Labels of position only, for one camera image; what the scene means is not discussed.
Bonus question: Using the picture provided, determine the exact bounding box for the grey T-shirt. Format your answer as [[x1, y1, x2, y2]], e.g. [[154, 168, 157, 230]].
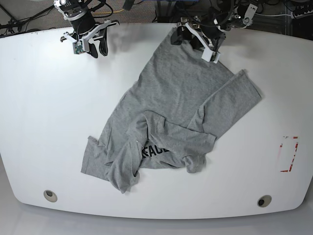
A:
[[81, 35, 262, 193]]

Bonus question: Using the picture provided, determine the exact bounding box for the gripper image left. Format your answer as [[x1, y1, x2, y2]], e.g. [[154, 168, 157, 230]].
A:
[[60, 12, 119, 59]]

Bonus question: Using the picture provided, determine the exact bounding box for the white power strip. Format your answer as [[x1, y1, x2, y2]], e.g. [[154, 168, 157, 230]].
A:
[[291, 3, 313, 19]]

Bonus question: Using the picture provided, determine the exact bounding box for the right table cable grommet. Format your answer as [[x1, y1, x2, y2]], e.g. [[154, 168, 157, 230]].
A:
[[257, 195, 272, 208]]

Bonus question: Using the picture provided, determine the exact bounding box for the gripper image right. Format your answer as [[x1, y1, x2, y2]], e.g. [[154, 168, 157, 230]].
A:
[[170, 17, 225, 53]]

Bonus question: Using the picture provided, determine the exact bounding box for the red tape rectangle marking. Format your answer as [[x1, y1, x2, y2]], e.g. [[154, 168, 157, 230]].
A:
[[278, 136, 299, 172]]

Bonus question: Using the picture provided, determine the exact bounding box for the left table cable grommet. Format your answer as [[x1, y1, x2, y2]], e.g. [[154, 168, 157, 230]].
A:
[[44, 190, 58, 203]]

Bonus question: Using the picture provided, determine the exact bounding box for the table cable grommet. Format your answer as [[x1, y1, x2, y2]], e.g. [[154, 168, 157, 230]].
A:
[[257, 195, 272, 208], [44, 190, 58, 203]]

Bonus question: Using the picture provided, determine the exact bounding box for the yellow cable on floor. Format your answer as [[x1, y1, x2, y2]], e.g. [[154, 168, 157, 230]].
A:
[[94, 9, 123, 17]]

